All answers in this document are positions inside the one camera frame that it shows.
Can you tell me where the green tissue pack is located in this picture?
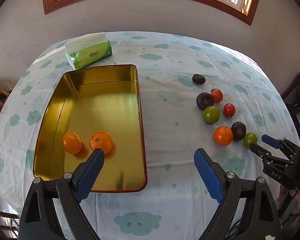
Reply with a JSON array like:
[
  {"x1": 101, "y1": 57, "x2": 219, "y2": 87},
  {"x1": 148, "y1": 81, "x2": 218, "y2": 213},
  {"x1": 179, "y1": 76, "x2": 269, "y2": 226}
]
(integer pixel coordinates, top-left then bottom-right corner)
[{"x1": 64, "y1": 33, "x2": 113, "y2": 70}]

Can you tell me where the dark passion fruit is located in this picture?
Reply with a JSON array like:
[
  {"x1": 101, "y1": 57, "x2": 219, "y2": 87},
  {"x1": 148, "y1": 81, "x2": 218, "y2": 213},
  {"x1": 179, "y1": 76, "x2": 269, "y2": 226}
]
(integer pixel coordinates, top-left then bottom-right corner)
[
  {"x1": 196, "y1": 92, "x2": 214, "y2": 110},
  {"x1": 231, "y1": 121, "x2": 247, "y2": 141},
  {"x1": 192, "y1": 74, "x2": 206, "y2": 85}
]

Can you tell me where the green tomato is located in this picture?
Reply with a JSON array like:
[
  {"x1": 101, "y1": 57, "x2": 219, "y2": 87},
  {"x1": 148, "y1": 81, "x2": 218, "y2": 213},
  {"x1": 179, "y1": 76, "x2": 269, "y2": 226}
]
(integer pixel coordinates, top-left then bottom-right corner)
[
  {"x1": 203, "y1": 106, "x2": 220, "y2": 124},
  {"x1": 243, "y1": 132, "x2": 257, "y2": 150}
]

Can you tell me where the red tomato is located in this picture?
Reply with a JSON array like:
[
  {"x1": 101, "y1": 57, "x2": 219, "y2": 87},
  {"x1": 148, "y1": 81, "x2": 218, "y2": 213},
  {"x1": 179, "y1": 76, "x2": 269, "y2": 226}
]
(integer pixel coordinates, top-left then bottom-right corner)
[
  {"x1": 210, "y1": 88, "x2": 223, "y2": 103},
  {"x1": 223, "y1": 103, "x2": 236, "y2": 118}
]

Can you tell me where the person hand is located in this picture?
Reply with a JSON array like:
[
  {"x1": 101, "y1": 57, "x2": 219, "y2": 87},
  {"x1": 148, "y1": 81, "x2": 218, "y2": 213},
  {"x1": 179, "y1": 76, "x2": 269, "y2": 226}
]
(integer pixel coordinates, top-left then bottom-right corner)
[{"x1": 276, "y1": 185, "x2": 300, "y2": 236}]

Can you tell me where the dark wooden chair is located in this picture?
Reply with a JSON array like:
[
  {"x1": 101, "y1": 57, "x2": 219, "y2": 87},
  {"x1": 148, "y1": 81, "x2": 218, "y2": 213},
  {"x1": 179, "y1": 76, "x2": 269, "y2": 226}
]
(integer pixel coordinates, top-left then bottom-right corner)
[{"x1": 0, "y1": 197, "x2": 20, "y2": 239}]

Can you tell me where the cloud pattern tablecloth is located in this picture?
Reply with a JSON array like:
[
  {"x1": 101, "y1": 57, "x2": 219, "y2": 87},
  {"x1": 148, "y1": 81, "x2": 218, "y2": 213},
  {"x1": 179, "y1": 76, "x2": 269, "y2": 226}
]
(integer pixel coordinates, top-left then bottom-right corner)
[{"x1": 0, "y1": 32, "x2": 299, "y2": 239}]

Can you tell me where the red gold toffee tin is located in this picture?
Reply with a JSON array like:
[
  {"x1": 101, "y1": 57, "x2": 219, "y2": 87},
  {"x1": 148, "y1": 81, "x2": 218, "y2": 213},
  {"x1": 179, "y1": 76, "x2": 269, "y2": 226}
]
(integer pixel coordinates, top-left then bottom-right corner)
[{"x1": 33, "y1": 64, "x2": 147, "y2": 193}]

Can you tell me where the orange mandarin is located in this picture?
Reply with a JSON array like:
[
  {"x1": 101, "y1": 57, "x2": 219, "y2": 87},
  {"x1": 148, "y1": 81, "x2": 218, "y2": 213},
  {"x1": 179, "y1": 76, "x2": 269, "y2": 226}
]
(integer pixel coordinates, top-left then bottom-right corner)
[
  {"x1": 89, "y1": 131, "x2": 114, "y2": 154},
  {"x1": 62, "y1": 132, "x2": 82, "y2": 155},
  {"x1": 213, "y1": 126, "x2": 233, "y2": 146}
]

